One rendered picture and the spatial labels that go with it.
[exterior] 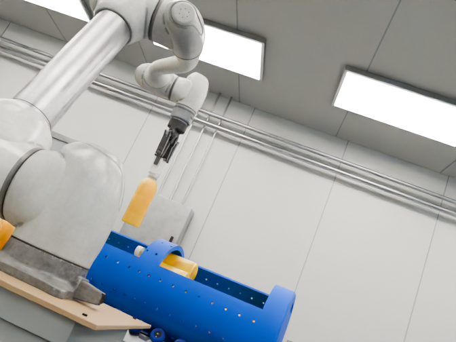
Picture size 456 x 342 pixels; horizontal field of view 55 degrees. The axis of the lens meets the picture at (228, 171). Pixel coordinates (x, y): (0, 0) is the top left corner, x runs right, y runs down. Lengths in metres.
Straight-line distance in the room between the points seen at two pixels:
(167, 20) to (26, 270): 0.71
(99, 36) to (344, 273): 4.07
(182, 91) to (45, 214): 1.04
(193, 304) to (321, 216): 3.70
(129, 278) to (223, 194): 3.60
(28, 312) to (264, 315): 0.73
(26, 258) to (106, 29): 0.60
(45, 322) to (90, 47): 0.66
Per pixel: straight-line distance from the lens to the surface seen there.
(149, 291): 1.36
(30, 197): 0.85
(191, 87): 1.77
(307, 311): 4.76
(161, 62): 1.61
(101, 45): 1.15
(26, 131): 0.93
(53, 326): 0.71
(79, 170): 0.84
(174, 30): 1.22
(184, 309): 1.33
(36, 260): 0.83
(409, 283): 5.02
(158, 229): 4.68
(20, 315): 0.73
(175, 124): 1.74
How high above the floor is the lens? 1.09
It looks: 17 degrees up
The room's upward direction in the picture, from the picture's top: 24 degrees clockwise
